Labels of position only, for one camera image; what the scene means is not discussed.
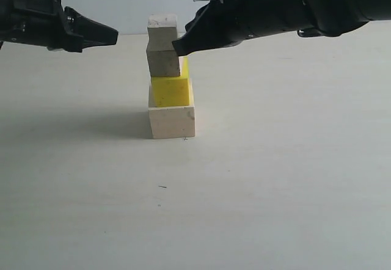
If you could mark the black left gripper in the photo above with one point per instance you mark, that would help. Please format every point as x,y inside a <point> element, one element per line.
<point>45,23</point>

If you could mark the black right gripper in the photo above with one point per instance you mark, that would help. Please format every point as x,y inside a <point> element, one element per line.
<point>226,23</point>

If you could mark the small wooden cube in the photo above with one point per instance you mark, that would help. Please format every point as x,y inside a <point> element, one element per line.
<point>162,31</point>

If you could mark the medium wooden cube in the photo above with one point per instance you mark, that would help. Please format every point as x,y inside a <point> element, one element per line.
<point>162,60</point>

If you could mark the yellow cube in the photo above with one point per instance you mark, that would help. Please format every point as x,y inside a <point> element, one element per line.
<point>173,91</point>

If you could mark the large pale wooden cube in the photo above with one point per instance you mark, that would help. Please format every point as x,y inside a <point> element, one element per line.
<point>172,122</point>

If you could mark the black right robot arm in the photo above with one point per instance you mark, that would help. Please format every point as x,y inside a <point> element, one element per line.
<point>332,18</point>

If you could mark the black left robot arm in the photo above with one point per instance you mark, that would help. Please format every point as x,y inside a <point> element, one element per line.
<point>7,16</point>

